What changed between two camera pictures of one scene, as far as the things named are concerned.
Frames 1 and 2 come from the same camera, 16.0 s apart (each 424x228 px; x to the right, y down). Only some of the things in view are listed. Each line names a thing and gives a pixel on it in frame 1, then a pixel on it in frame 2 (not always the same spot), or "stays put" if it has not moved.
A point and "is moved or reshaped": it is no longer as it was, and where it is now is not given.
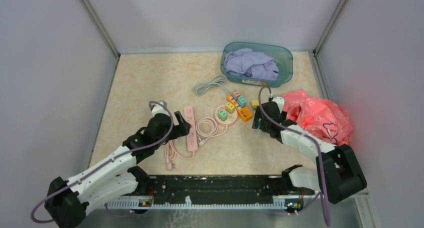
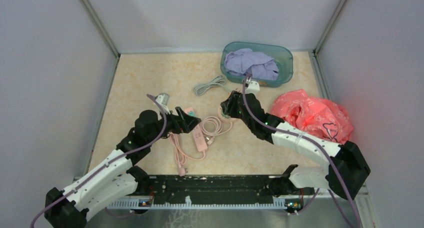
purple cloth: [247, 63] stays put
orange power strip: [244, 112] is moved or reshaped
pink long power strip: [191, 137] is moved or reshaped
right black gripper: [256, 122] → [229, 105]
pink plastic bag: [319, 115] stays put
